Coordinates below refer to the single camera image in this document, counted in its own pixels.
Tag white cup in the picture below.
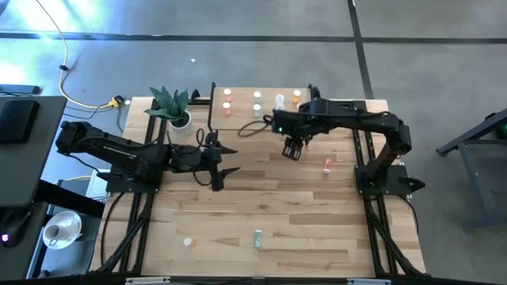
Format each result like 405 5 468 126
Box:
44 223 65 243

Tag black mouse pad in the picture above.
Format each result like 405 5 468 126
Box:
0 98 40 144

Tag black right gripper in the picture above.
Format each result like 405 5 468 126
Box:
271 101 330 162

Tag yellow floor cable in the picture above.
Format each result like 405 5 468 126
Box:
34 0 112 110

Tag grey metal cart frame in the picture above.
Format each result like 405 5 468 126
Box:
436 107 507 230

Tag black aluminium table frame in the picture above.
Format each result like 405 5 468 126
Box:
90 89 429 278

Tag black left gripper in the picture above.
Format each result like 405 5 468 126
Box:
201 132 242 192

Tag silver metal bracket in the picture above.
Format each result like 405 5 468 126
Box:
124 276 171 285
346 278 392 285

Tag black computer mouse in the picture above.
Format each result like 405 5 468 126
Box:
0 209 32 249

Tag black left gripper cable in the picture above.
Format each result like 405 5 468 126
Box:
193 127 215 187

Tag dark grey desk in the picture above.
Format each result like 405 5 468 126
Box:
0 94 68 281

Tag wooden shelf black metal legs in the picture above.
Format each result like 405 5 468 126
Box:
207 82 317 146

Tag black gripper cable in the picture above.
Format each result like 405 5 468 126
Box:
193 127 215 187
237 115 275 139

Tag black cable bundle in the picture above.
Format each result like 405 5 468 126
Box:
94 192 155 274
364 196 427 276

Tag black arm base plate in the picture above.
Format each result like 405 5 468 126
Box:
96 170 163 195
355 164 427 198

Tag white box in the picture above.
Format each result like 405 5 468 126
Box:
85 168 110 203

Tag black desk beam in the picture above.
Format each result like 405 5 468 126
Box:
34 178 106 219

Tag green plant white pot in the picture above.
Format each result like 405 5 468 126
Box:
143 85 196 138

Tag black flat device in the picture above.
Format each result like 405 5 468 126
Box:
0 83 44 96

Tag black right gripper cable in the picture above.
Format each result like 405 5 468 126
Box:
237 115 275 139

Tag black floor tape stripe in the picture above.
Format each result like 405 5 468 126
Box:
346 0 375 100
0 31 507 44

